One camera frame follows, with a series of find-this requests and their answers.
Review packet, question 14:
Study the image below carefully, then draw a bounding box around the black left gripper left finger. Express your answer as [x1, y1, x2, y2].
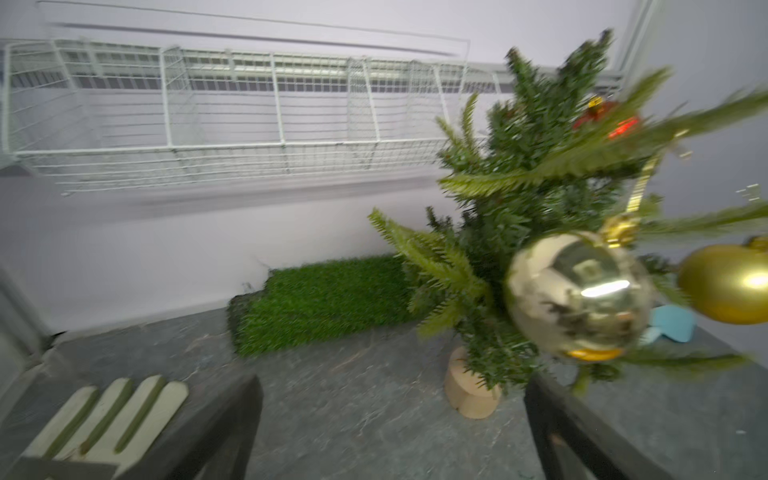
[5, 374, 264, 479]

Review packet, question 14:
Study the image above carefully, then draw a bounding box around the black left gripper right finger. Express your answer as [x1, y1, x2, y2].
[524, 374, 672, 479]

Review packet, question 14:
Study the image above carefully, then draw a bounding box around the small silver bell ornament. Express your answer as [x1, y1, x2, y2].
[503, 231, 655, 363]

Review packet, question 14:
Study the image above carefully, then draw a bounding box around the gold ball ornament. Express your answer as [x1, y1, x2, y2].
[677, 235, 767, 325]

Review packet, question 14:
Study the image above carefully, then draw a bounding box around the red ribbed ball ornament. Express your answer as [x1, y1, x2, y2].
[572, 95, 640, 139]

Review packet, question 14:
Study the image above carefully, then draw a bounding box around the small green christmas tree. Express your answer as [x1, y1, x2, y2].
[369, 31, 767, 419]

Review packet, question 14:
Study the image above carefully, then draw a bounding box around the white gardening glove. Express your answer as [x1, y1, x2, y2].
[22, 375, 189, 472]

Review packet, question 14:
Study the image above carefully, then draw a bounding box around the teal garden trowel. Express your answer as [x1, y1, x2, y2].
[639, 305, 696, 345]

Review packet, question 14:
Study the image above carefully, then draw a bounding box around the green artificial grass mat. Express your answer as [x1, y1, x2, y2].
[226, 255, 413, 357]

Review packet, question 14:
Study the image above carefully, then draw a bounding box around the long white wire shelf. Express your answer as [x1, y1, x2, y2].
[0, 37, 517, 196]

